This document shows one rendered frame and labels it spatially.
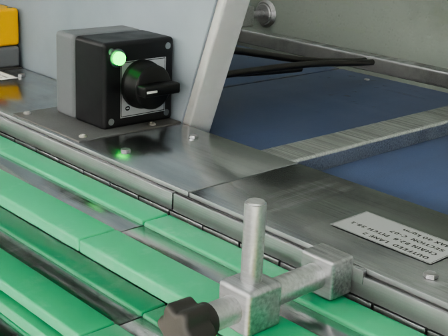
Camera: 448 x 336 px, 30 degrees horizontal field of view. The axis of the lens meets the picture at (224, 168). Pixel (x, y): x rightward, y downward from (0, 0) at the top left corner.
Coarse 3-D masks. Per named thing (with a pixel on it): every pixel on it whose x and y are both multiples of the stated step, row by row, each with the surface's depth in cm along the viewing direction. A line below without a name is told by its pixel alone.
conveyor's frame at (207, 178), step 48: (0, 96) 86; (48, 96) 87; (48, 144) 74; (96, 144) 72; (144, 144) 72; (192, 144) 73; (240, 144) 74; (144, 192) 65; (192, 192) 61; (240, 192) 62; (288, 192) 62; (336, 192) 63; (240, 240) 58; (288, 240) 55; (336, 240) 54; (384, 240) 54; (432, 240) 55; (384, 288) 49; (432, 288) 48
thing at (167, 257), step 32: (0, 160) 73; (32, 160) 72; (0, 192) 65; (32, 192) 65; (64, 192) 66; (96, 192) 66; (32, 224) 61; (64, 224) 59; (96, 224) 59; (128, 224) 60; (160, 224) 60; (96, 256) 55; (128, 256) 54; (160, 256) 55; (192, 256) 56; (224, 256) 55; (160, 288) 51; (192, 288) 50; (288, 320) 47; (320, 320) 48; (352, 320) 48; (384, 320) 48
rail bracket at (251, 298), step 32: (256, 224) 44; (256, 256) 45; (320, 256) 50; (352, 256) 50; (224, 288) 46; (256, 288) 45; (288, 288) 47; (320, 288) 50; (160, 320) 43; (192, 320) 42; (224, 320) 44; (256, 320) 45
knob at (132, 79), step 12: (144, 60) 76; (132, 72) 75; (144, 72) 74; (156, 72) 75; (132, 84) 74; (144, 84) 74; (156, 84) 74; (168, 84) 75; (132, 96) 75; (144, 96) 73; (156, 96) 74; (144, 108) 76; (156, 108) 76
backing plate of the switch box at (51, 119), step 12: (48, 108) 82; (36, 120) 77; (48, 120) 78; (60, 120) 78; (72, 120) 78; (156, 120) 79; (168, 120) 80; (60, 132) 74; (72, 132) 74; (84, 132) 74; (96, 132) 75; (108, 132) 75; (120, 132) 75; (132, 132) 76
